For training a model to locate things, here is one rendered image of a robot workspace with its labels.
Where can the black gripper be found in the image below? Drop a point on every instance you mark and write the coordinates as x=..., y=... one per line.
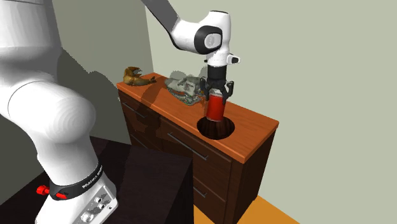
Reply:
x=217, y=76

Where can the red bottle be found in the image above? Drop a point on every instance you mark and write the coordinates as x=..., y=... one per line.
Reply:
x=215, y=108

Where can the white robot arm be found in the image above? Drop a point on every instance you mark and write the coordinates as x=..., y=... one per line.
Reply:
x=52, y=124

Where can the brown wooden chest of drawers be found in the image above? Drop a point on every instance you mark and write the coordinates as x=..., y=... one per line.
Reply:
x=254, y=130

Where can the brown animal figure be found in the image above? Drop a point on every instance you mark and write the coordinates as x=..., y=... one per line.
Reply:
x=134, y=79

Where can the dark robot stand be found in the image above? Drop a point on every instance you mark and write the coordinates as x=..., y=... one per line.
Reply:
x=155, y=186

